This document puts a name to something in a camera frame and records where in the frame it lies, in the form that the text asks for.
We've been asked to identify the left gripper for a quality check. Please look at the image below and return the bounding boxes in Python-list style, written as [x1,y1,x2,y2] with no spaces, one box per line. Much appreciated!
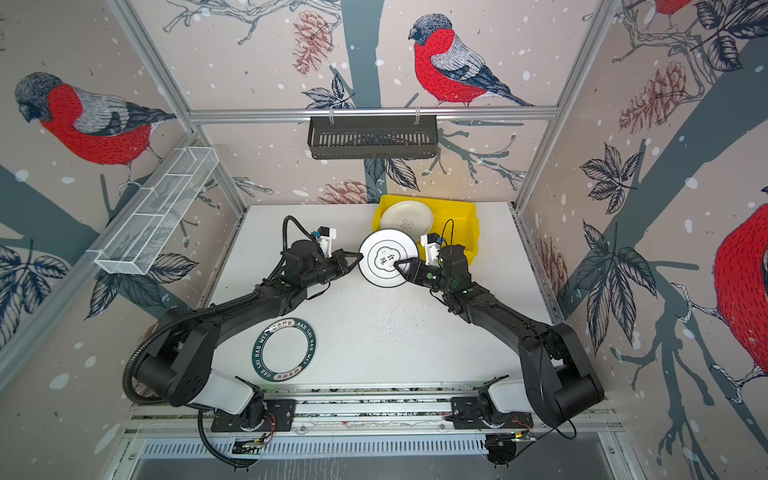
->
[301,250,364,290]

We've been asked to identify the aluminium rail frame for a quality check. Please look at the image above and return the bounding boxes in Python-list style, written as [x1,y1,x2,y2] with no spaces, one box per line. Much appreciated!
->
[125,387,625,436]

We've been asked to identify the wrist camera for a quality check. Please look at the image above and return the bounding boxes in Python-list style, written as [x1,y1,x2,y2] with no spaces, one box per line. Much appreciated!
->
[420,233,443,266]
[313,226,337,258]

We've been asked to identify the dark hanging wall basket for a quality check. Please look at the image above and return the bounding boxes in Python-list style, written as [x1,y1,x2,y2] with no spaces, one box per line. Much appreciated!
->
[307,115,439,160]

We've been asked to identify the white plate black rings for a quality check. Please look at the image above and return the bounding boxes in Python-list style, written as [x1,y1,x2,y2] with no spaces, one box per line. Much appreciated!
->
[358,228,421,289]

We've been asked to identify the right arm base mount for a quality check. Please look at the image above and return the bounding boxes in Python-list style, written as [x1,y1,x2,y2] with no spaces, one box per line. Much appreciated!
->
[444,397,534,430]

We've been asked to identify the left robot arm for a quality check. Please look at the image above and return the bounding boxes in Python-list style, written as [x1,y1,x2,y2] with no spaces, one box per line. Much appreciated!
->
[122,240,364,415]

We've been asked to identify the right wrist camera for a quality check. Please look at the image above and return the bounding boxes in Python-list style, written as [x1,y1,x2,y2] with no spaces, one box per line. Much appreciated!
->
[420,233,443,266]

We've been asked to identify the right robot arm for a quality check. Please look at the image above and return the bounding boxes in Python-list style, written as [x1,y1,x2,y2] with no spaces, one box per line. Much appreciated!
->
[394,245,605,427]

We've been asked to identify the yellow plastic bin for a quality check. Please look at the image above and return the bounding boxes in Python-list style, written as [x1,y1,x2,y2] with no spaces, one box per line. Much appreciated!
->
[372,194,480,264]

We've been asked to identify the black corrugated left cable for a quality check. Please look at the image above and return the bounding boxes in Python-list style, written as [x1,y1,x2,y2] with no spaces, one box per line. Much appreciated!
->
[121,214,319,406]

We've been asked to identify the plain cream plate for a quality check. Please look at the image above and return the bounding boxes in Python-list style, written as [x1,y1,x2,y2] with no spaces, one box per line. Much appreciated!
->
[379,200,434,241]

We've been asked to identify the green lettered rim plate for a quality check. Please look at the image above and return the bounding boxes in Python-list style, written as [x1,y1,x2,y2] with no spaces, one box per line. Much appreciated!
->
[251,317,317,383]

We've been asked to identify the white wire mesh basket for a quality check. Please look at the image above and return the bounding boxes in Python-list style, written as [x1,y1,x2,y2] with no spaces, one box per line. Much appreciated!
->
[95,146,219,275]

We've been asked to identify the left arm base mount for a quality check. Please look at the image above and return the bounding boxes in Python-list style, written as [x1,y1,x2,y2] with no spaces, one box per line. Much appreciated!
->
[211,399,297,433]

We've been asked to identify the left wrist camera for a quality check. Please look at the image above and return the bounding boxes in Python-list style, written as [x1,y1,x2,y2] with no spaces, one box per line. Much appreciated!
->
[313,226,337,258]

